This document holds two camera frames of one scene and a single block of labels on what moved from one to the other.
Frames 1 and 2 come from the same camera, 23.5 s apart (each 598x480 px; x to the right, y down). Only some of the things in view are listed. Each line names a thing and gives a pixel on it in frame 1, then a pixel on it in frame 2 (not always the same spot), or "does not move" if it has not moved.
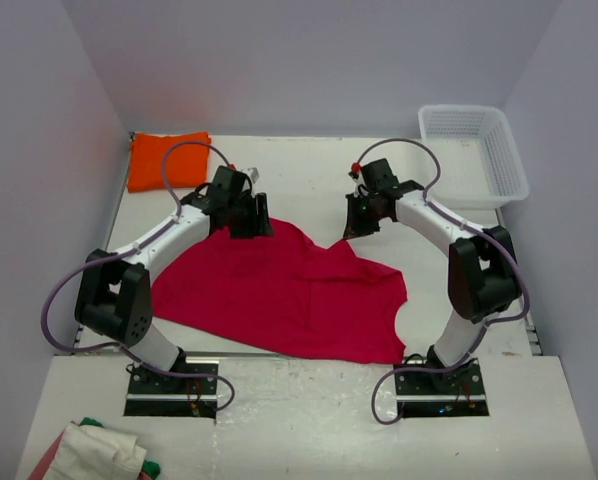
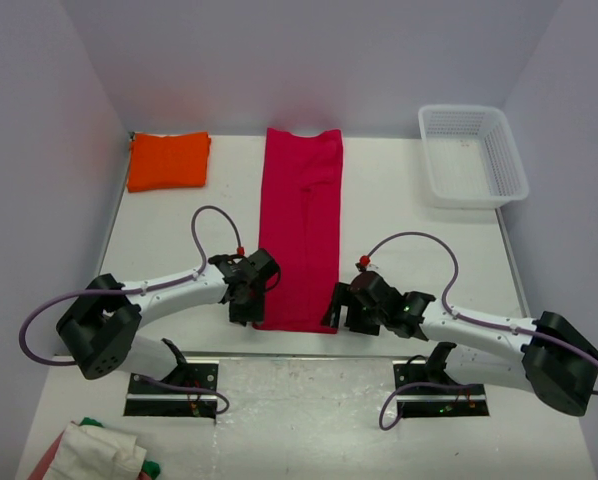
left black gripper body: (242, 217) to (251, 307)
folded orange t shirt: (186, 165) does not move
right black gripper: (355, 226) to (342, 296)
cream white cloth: (88, 452) does not move
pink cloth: (41, 467) does not move
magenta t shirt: (282, 294) to (302, 220)
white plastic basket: (482, 165) does not move
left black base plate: (149, 395) does not move
